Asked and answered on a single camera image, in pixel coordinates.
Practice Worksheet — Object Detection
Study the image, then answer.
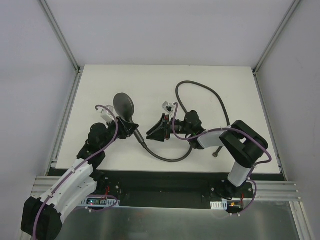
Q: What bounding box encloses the dark grey shower hose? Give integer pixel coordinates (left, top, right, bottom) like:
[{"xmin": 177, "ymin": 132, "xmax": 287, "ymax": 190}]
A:
[{"xmin": 141, "ymin": 80, "xmax": 231, "ymax": 163}]

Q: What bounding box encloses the grey shower head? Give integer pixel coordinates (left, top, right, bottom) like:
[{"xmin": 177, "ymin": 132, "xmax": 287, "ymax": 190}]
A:
[{"xmin": 113, "ymin": 92, "xmax": 147, "ymax": 149}]

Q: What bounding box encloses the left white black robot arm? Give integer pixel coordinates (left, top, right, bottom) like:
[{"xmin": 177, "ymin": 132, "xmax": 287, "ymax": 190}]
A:
[{"xmin": 20, "ymin": 117, "xmax": 139, "ymax": 240}]

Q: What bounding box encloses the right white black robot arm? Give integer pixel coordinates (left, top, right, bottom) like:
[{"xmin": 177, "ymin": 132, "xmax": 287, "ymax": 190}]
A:
[{"xmin": 146, "ymin": 110, "xmax": 272, "ymax": 198}]

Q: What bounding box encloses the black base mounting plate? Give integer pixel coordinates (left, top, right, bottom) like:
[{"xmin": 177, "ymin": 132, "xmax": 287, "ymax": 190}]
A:
[{"xmin": 91, "ymin": 170, "xmax": 254, "ymax": 209}]

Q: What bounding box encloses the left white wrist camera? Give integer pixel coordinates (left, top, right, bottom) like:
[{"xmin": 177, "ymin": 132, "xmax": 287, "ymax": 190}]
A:
[{"xmin": 97, "ymin": 105, "xmax": 114, "ymax": 123}]

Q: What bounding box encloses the left aluminium side rail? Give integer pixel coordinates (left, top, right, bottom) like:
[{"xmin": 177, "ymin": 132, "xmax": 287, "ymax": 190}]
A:
[{"xmin": 44, "ymin": 67, "xmax": 84, "ymax": 176}]

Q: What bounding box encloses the right aluminium frame post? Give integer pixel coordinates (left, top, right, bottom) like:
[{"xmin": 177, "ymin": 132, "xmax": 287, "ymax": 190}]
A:
[{"xmin": 252, "ymin": 0, "xmax": 303, "ymax": 76}]

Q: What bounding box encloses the aluminium frame post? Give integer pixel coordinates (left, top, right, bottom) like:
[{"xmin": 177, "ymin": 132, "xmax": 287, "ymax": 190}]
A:
[
  {"xmin": 252, "ymin": 0, "xmax": 303, "ymax": 76},
  {"xmin": 37, "ymin": 0, "xmax": 81, "ymax": 73}
]

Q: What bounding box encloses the aluminium front rail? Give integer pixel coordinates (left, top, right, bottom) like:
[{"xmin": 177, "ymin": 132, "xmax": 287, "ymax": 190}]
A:
[{"xmin": 30, "ymin": 176, "xmax": 303, "ymax": 202}]

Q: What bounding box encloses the left aluminium frame post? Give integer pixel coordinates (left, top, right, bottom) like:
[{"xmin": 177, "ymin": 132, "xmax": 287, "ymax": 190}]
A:
[{"xmin": 37, "ymin": 0, "xmax": 81, "ymax": 73}]

